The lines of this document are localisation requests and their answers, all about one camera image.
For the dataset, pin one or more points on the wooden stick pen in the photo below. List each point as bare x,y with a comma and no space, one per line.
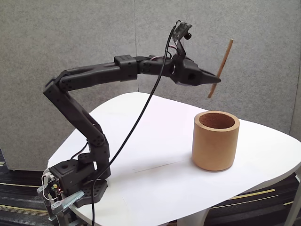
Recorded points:
224,58

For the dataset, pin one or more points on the cork cylinder pen holder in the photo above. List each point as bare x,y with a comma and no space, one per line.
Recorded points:
214,146

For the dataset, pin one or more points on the white table leg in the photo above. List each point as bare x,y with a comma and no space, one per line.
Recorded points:
195,219
298,200

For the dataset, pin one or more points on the grey metal table clamp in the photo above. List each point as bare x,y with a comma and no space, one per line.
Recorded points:
70,199

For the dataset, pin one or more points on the small camera on bracket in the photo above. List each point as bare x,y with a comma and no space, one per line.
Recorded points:
182,29

